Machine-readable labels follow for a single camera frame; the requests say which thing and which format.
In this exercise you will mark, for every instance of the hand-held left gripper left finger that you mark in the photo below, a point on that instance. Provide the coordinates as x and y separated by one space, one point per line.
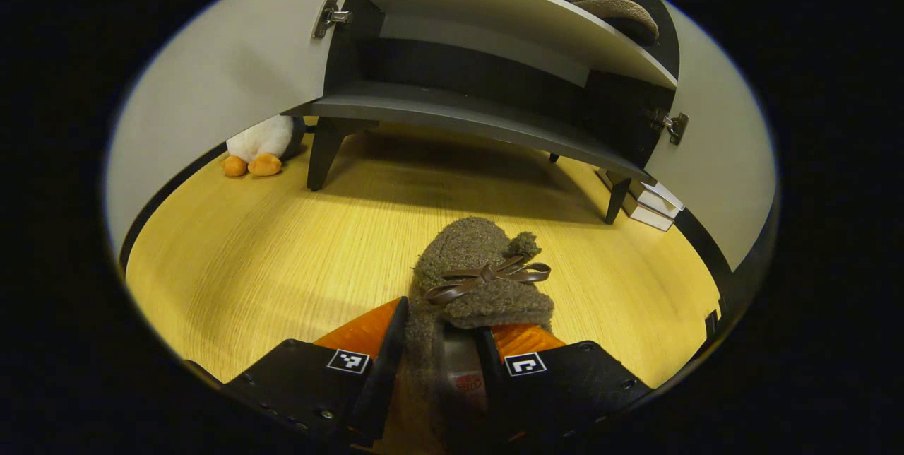
381 377

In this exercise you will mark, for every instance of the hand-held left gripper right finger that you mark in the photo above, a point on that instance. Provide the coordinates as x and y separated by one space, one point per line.
494 384

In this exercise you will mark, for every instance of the brown fuzzy shoe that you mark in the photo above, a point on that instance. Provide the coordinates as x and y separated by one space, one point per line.
621 11
473 250

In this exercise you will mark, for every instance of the light grey cabinet door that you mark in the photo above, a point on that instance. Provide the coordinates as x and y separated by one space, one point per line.
233 66
727 158

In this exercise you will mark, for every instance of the grey shoe cabinet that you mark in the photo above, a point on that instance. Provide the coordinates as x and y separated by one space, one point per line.
494 17

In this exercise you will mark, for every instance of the white portrait cover book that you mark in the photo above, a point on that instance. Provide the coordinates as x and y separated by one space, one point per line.
657 197

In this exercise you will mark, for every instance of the white plush toy orange feet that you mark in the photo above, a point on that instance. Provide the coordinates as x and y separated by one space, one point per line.
265 140

